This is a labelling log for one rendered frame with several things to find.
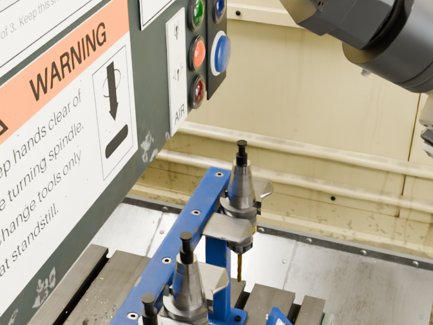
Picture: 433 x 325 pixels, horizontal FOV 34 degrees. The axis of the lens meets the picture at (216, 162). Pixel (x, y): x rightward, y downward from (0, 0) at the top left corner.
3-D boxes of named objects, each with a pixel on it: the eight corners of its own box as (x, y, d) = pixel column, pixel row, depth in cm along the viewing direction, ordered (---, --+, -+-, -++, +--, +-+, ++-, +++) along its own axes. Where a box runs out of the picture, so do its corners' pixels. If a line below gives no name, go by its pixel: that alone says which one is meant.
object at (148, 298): (147, 313, 79) (145, 290, 77) (160, 318, 78) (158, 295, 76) (139, 324, 78) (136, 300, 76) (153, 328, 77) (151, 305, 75)
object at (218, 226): (257, 224, 105) (257, 220, 105) (246, 246, 101) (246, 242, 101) (212, 215, 107) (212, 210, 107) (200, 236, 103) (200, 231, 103)
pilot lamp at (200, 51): (207, 61, 54) (206, 34, 53) (196, 73, 52) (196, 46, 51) (199, 60, 54) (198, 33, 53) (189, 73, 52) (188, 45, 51)
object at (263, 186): (276, 184, 114) (277, 179, 113) (267, 202, 110) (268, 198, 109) (235, 175, 116) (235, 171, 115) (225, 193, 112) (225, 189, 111)
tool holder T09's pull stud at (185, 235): (183, 251, 87) (182, 229, 85) (196, 255, 87) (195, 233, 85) (177, 260, 86) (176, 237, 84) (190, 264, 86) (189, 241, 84)
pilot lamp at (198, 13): (206, 22, 52) (206, -7, 51) (196, 33, 50) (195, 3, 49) (198, 20, 52) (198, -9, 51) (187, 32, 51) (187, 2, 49)
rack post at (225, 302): (248, 315, 132) (252, 184, 116) (239, 335, 128) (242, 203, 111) (198, 302, 135) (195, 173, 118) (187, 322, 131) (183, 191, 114)
